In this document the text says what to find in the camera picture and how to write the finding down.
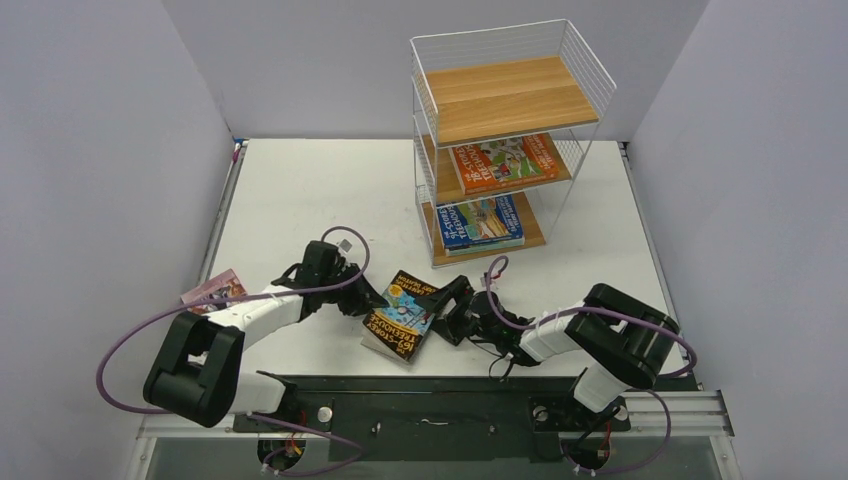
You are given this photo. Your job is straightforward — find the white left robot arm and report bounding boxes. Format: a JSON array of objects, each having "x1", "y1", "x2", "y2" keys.
[{"x1": 142, "y1": 240, "x2": 388, "y2": 430}]

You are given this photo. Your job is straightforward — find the aluminium frame rail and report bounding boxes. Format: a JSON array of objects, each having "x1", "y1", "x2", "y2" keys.
[{"x1": 126, "y1": 377, "x2": 741, "y2": 479}]

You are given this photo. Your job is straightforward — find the orange 78-storey treehouse book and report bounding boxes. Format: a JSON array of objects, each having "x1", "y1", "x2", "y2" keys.
[{"x1": 448, "y1": 133, "x2": 572, "y2": 195}]

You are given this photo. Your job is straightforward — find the black 169-storey treehouse book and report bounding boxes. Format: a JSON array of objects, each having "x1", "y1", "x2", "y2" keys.
[{"x1": 360, "y1": 270, "x2": 438, "y2": 364}]

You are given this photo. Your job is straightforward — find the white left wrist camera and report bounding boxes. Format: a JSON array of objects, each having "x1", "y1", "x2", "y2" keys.
[{"x1": 335, "y1": 239, "x2": 353, "y2": 254}]

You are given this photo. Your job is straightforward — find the white wire wooden shelf rack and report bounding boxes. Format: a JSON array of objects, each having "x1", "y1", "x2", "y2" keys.
[{"x1": 410, "y1": 19, "x2": 617, "y2": 267}]

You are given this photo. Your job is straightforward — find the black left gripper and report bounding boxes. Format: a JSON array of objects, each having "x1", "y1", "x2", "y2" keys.
[{"x1": 320, "y1": 262, "x2": 387, "y2": 317}]

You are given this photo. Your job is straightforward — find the yellow Brideshead Revisited book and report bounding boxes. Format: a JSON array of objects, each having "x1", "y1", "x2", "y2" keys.
[{"x1": 444, "y1": 239, "x2": 524, "y2": 257}]

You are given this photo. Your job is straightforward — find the pink book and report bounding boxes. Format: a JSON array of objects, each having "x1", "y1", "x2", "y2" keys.
[{"x1": 180, "y1": 269, "x2": 247, "y2": 304}]

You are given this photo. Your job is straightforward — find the blue 91-storey treehouse book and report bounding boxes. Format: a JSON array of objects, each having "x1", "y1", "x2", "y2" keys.
[{"x1": 436, "y1": 195, "x2": 525, "y2": 249}]

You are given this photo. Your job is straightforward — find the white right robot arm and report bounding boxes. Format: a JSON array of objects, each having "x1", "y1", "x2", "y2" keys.
[{"x1": 415, "y1": 276, "x2": 681, "y2": 427}]

